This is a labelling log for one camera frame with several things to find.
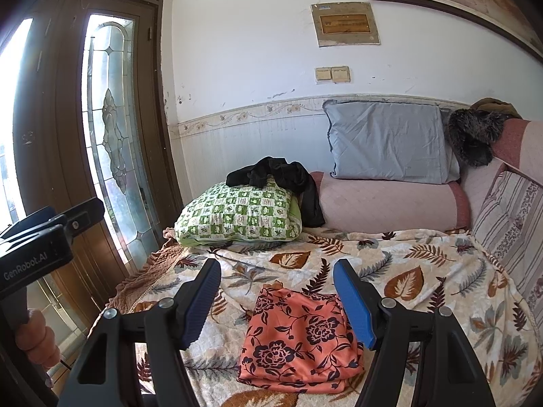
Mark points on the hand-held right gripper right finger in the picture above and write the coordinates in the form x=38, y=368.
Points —
x=352, y=305

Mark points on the grey-blue pillow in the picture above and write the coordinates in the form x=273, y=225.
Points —
x=386, y=140

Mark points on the beige light switch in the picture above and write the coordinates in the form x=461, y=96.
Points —
x=341, y=74
x=323, y=74

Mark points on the person's left hand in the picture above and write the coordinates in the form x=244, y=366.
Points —
x=38, y=335

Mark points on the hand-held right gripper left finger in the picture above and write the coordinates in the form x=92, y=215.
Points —
x=199, y=305

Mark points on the pink sofa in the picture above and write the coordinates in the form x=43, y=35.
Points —
x=382, y=203

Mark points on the wooden door with leaded glass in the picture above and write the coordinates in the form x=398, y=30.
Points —
x=63, y=135

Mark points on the striped floral cushion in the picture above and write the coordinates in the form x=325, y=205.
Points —
x=509, y=220

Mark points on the leaf-print fleece blanket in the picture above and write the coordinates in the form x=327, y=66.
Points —
x=424, y=263

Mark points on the dark furry garment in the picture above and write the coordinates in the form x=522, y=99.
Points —
x=473, y=135

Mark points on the brown quilted bedspread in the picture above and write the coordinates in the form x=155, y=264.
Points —
x=144, y=271

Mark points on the small framed wall panel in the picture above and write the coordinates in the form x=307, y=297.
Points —
x=345, y=23

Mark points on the green checkered pillow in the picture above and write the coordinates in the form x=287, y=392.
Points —
x=237, y=216

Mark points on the olive cloth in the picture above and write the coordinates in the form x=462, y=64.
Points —
x=494, y=105

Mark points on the black garment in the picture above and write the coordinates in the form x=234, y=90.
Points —
x=288, y=174

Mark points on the orange floral garment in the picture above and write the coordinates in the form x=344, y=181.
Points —
x=292, y=347

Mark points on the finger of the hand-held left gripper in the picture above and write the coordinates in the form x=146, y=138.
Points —
x=85, y=218

